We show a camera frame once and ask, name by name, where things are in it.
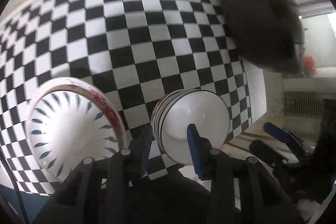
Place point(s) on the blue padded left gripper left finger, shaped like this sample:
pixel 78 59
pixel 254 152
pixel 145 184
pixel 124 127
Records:
pixel 127 165

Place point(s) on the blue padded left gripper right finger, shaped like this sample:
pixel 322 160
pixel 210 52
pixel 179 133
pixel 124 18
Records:
pixel 213 164

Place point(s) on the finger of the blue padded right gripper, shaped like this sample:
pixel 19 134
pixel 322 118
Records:
pixel 294 143

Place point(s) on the plain white bowl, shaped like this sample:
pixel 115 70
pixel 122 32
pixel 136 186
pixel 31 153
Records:
pixel 202 108

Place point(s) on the white plate blue stripes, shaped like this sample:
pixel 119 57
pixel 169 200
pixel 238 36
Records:
pixel 63 128

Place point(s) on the glass sliding door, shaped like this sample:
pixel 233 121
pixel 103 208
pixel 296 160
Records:
pixel 294 102

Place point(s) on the brown rice cooker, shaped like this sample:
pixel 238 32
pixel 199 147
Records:
pixel 267 33

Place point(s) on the checkered black white tablecloth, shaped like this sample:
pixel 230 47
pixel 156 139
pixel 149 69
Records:
pixel 134 51

